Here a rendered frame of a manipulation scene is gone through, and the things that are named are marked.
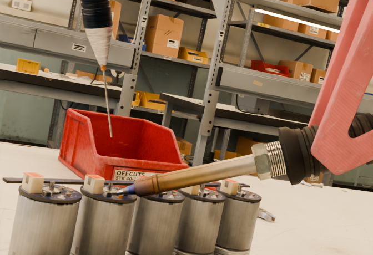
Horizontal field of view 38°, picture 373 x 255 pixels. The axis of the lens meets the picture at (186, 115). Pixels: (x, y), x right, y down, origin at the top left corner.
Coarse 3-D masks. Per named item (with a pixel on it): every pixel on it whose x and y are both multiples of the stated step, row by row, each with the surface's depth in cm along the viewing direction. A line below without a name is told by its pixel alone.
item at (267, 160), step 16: (256, 144) 23; (272, 144) 22; (224, 160) 23; (240, 160) 22; (256, 160) 22; (272, 160) 22; (160, 176) 23; (176, 176) 23; (192, 176) 23; (208, 176) 23; (224, 176) 23; (144, 192) 23; (160, 192) 23
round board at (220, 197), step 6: (180, 192) 26; (186, 192) 26; (204, 192) 26; (210, 192) 28; (216, 192) 28; (198, 198) 26; (204, 198) 26; (210, 198) 26; (216, 198) 26; (222, 198) 27
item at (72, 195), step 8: (48, 184) 23; (24, 192) 21; (48, 192) 21; (64, 192) 22; (72, 192) 22; (40, 200) 20; (48, 200) 20; (56, 200) 20; (64, 200) 21; (72, 200) 21
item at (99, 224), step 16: (80, 192) 23; (112, 192) 23; (80, 208) 23; (96, 208) 22; (112, 208) 22; (128, 208) 23; (80, 224) 23; (96, 224) 22; (112, 224) 22; (128, 224) 23; (80, 240) 23; (96, 240) 22; (112, 240) 23
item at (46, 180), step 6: (6, 180) 22; (12, 180) 22; (18, 180) 22; (48, 180) 23; (54, 180) 24; (60, 180) 24; (66, 180) 24; (72, 180) 24; (78, 180) 24; (108, 180) 26; (114, 180) 26; (120, 180) 26; (210, 186) 30; (216, 186) 30; (246, 186) 32
